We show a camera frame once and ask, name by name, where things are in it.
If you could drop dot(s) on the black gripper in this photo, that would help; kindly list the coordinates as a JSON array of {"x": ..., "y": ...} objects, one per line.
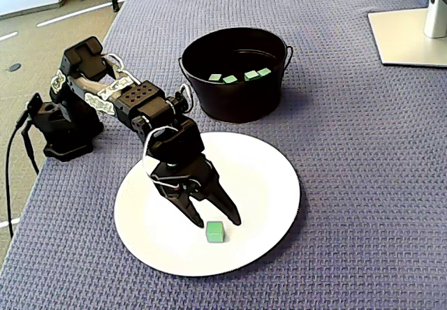
[{"x": 195, "y": 177}]

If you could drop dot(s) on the green cube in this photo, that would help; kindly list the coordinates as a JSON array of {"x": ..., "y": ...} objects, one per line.
[
  {"x": 250, "y": 75},
  {"x": 215, "y": 77},
  {"x": 229, "y": 79},
  {"x": 264, "y": 72},
  {"x": 214, "y": 232}
]

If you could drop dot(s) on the white round plate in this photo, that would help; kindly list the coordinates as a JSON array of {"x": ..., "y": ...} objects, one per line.
[{"x": 258, "y": 184}]

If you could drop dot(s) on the black metal bucket container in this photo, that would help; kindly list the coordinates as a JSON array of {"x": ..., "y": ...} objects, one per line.
[{"x": 237, "y": 102}]

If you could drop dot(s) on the blue textured table mat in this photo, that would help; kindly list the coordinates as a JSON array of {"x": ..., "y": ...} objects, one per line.
[{"x": 349, "y": 184}]

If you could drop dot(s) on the black round floor cap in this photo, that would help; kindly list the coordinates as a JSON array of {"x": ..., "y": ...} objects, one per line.
[{"x": 14, "y": 67}]

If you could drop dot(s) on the monitor stand base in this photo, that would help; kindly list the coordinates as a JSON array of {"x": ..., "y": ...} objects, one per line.
[{"x": 401, "y": 37}]

